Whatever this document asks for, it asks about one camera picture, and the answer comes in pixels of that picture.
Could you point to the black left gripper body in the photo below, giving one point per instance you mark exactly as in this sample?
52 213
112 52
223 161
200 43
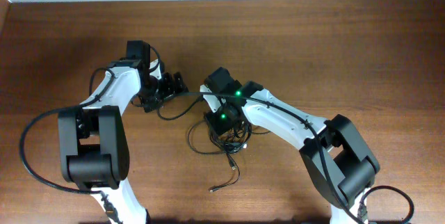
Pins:
160 89

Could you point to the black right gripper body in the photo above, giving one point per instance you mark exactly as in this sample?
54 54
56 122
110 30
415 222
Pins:
220 120

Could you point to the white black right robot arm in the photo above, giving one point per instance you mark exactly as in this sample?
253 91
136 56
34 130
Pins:
340 164

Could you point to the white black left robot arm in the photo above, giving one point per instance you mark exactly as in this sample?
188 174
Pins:
94 152

